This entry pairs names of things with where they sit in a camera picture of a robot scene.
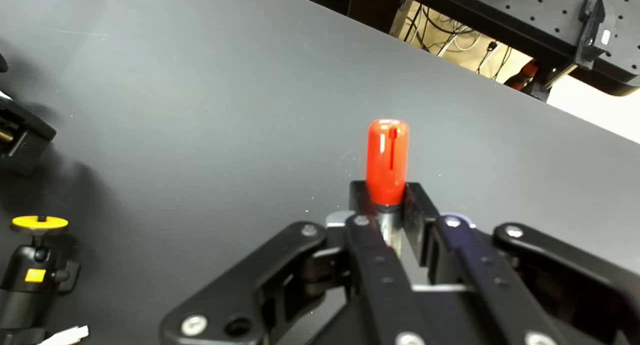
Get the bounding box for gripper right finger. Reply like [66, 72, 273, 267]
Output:
[403, 182, 640, 345]

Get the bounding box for red object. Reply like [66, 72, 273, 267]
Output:
[504, 60, 541, 92]

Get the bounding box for black perforated table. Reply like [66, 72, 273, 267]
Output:
[284, 0, 640, 104]

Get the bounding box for white plug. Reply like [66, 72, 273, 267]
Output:
[37, 325, 90, 345]

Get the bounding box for black stand with yellow disc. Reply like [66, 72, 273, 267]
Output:
[0, 214, 82, 345]

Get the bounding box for black bracket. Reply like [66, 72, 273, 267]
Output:
[574, 0, 618, 70]

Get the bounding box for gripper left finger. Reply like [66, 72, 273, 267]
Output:
[159, 180, 427, 345]

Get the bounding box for tangle of black cables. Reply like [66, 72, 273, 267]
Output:
[400, 0, 516, 82]

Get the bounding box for marker with red cap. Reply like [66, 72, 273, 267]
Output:
[366, 118, 423, 286]

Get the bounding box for black clamp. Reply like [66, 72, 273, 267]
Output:
[0, 52, 57, 175]

